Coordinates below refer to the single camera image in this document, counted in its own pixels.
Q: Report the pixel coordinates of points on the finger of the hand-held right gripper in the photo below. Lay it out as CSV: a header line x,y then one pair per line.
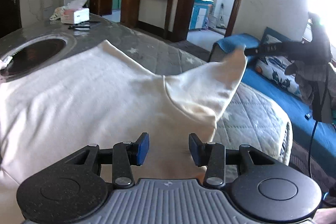
x,y
265,48

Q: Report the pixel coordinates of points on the blue sofa bed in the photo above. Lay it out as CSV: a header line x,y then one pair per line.
x,y
275,103

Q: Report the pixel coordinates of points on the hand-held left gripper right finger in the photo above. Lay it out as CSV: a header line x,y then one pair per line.
x,y
195,150

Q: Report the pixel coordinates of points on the blue white cabinet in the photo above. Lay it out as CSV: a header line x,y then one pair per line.
x,y
200,12

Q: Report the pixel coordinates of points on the white glove with pink cuff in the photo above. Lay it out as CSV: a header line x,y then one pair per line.
x,y
5,62

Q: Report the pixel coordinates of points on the person's right hand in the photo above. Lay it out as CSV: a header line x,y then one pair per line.
x,y
307,79

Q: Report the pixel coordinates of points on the round black built-in cooktop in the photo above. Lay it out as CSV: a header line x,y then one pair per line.
x,y
39,49

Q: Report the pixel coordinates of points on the cream white garment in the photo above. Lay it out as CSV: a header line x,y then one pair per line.
x,y
78,98

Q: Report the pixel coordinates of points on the patterned cloth bundle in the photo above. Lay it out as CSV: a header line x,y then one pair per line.
x,y
56,14

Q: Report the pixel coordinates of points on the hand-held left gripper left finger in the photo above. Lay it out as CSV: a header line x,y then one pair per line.
x,y
142,149

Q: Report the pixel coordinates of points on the white pink tissue box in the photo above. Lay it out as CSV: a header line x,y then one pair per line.
x,y
76,15

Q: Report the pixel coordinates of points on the floral print pillow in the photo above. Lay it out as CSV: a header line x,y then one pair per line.
x,y
278,74

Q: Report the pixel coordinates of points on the blue cushion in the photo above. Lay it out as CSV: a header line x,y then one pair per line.
x,y
273,36

